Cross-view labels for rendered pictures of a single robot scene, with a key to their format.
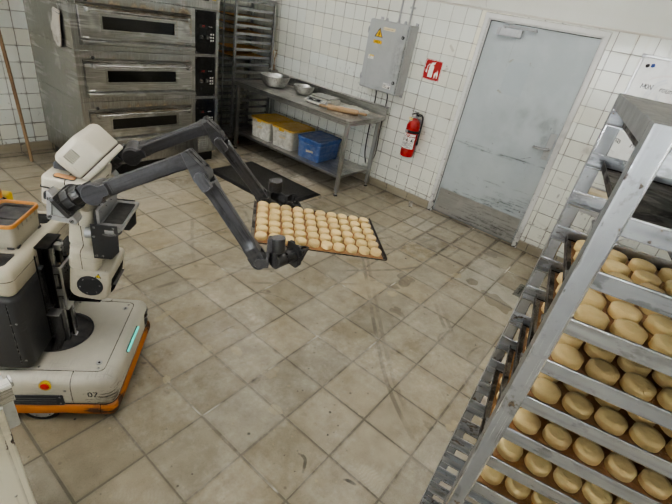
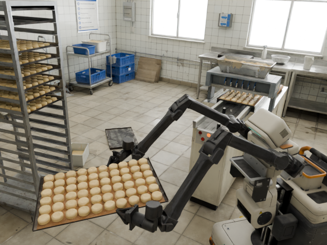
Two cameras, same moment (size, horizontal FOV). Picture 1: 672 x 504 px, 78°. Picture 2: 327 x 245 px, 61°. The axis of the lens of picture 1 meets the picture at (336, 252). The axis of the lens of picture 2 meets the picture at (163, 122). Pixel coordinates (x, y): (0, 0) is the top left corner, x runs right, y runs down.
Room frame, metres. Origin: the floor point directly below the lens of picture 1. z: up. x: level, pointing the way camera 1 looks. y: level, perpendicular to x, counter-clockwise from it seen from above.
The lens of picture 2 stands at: (2.91, 0.31, 1.87)
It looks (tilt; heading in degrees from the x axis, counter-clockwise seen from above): 24 degrees down; 175
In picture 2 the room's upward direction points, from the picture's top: 3 degrees clockwise
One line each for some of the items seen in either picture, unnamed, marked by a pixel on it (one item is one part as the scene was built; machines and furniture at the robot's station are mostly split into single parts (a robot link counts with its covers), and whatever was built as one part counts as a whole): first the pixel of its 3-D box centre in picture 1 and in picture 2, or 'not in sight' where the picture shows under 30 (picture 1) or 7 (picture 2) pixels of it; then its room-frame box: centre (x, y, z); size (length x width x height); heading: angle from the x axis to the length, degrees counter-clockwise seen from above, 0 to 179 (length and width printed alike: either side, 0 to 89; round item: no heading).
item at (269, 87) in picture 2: not in sight; (241, 89); (0.04, 1.39, 1.01); 0.72 x 0.33 x 0.34; 56
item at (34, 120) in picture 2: not in sight; (36, 121); (0.46, -0.65, 0.78); 0.64 x 0.03 x 0.03; 68
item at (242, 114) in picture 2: not in sight; (255, 100); (0.03, 1.58, 0.87); 2.01 x 0.03 x 0.07; 146
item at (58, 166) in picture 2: not in sight; (43, 162); (0.46, -0.65, 0.33); 0.64 x 0.03 x 0.03; 68
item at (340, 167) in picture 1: (302, 129); not in sight; (5.29, 0.72, 0.49); 1.90 x 0.72 x 0.98; 57
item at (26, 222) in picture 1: (9, 224); (302, 172); (1.43, 1.37, 0.87); 0.23 x 0.15 x 0.11; 13
